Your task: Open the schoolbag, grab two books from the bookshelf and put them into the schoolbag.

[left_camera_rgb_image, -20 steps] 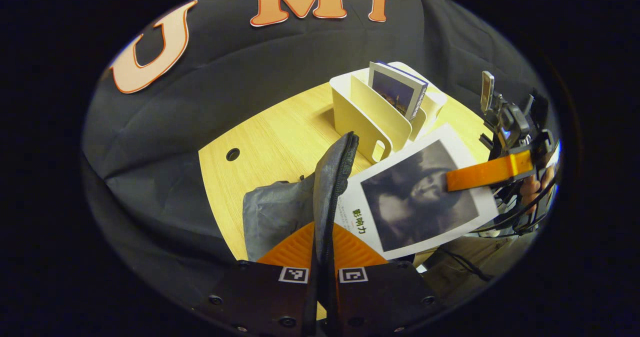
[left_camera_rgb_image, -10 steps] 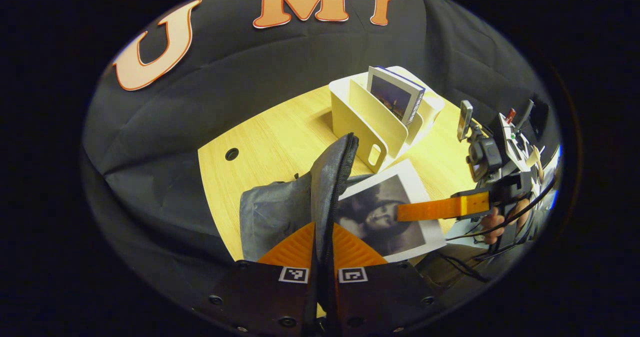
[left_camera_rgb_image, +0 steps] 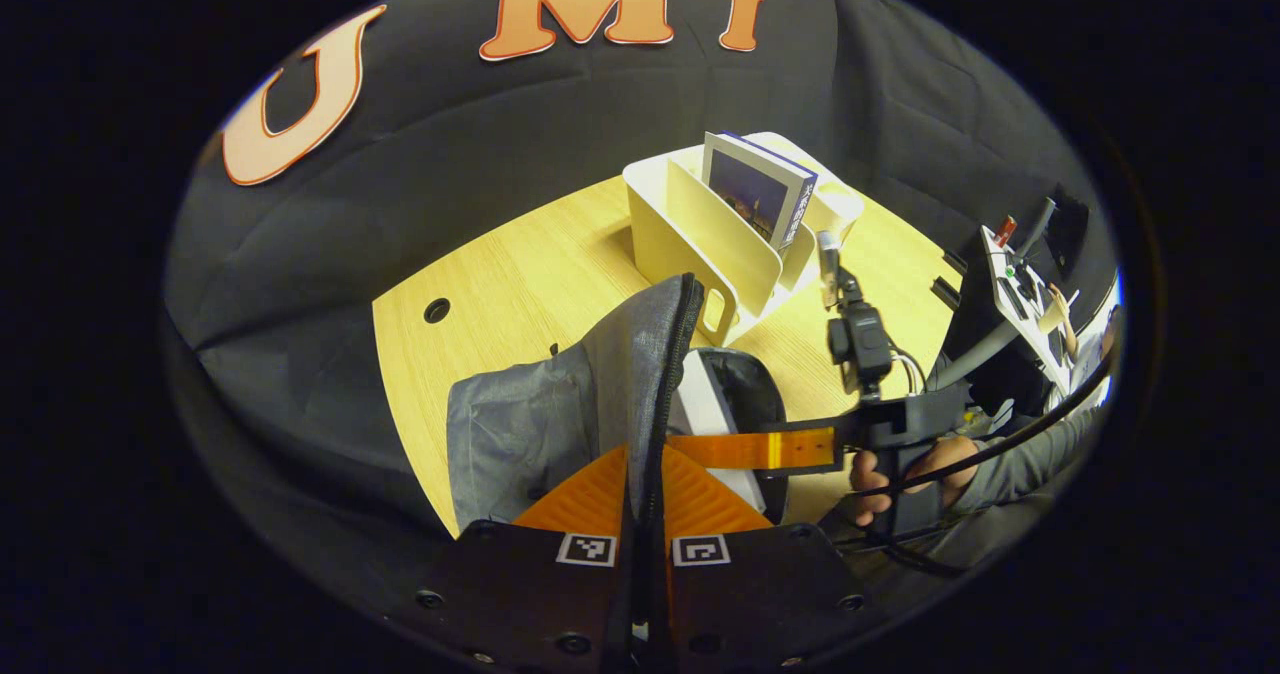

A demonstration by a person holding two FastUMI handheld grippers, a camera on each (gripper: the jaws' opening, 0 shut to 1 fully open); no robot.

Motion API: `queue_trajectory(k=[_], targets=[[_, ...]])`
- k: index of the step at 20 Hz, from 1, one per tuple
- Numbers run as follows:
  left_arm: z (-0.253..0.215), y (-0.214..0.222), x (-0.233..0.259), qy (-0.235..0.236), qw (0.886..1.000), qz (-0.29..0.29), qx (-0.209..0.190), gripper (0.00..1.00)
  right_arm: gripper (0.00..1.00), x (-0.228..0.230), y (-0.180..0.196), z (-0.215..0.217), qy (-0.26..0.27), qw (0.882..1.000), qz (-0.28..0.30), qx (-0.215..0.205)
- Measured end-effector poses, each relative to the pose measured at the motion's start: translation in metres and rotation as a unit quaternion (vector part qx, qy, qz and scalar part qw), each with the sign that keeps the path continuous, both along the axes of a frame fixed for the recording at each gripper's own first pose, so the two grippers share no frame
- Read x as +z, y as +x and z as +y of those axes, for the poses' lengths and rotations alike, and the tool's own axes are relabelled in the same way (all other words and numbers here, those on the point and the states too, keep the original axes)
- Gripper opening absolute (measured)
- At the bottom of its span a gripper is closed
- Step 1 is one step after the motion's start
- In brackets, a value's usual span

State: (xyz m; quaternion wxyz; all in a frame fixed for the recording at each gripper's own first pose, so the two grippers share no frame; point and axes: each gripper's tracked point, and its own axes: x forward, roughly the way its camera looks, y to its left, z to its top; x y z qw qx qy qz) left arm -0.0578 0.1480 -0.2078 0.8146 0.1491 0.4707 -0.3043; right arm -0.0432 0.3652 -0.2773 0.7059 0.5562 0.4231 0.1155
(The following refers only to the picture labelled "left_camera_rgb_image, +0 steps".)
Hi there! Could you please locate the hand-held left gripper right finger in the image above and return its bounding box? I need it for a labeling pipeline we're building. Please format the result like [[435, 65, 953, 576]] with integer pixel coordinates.
[[660, 444, 871, 674]]

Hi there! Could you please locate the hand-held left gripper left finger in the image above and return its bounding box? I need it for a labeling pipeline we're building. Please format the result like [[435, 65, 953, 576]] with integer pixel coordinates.
[[405, 442, 641, 674]]

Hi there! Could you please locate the grey portrait cover book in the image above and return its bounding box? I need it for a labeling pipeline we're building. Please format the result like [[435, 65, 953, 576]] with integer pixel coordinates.
[[668, 352, 773, 515]]

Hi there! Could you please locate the grey schoolbag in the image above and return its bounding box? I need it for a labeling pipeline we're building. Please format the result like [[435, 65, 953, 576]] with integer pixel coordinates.
[[445, 272, 791, 535]]

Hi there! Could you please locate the blue cover book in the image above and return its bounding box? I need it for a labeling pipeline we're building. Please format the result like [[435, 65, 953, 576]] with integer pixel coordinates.
[[700, 131, 819, 255]]

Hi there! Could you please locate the white bookshelf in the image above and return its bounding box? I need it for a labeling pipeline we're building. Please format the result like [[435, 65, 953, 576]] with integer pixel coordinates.
[[622, 131, 866, 347]]

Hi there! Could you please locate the white side desk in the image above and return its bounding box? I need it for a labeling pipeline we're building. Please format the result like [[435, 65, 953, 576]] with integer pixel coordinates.
[[975, 216, 1079, 397]]

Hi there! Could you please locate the black monitor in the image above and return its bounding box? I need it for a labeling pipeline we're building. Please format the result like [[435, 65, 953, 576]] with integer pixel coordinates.
[[1040, 186, 1093, 277]]

